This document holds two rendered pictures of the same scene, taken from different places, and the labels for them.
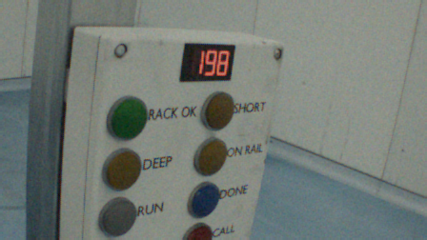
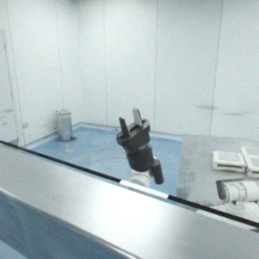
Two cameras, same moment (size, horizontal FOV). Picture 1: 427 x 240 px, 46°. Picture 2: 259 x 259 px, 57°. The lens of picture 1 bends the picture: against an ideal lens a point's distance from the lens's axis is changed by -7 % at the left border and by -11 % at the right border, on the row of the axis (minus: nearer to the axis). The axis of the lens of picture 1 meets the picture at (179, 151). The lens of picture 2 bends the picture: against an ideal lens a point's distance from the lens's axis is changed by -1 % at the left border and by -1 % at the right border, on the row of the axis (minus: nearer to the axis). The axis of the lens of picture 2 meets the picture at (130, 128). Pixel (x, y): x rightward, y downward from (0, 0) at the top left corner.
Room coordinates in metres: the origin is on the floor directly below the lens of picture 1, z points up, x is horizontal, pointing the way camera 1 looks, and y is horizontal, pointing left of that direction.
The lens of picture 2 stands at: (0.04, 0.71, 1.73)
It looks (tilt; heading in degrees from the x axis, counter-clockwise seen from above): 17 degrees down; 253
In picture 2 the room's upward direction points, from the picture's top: straight up
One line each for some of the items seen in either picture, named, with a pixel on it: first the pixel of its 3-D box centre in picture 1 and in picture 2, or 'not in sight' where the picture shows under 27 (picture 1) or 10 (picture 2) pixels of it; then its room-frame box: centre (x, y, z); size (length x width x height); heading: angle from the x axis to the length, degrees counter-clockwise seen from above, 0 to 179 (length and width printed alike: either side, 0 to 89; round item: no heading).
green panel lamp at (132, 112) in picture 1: (129, 119); not in sight; (0.35, 0.04, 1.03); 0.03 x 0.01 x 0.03; 131
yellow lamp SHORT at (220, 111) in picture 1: (219, 111); not in sight; (0.40, -0.03, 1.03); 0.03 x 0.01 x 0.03; 131
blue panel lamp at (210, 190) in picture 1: (205, 201); not in sight; (0.40, -0.03, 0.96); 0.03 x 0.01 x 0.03; 131
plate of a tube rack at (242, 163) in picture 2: not in sight; (228, 158); (-1.31, -0.88, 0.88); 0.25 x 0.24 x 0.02; 148
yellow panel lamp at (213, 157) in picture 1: (213, 157); not in sight; (0.40, -0.03, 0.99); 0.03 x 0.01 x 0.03; 131
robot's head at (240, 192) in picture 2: not in sight; (239, 195); (-0.51, 0.14, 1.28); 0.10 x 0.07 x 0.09; 172
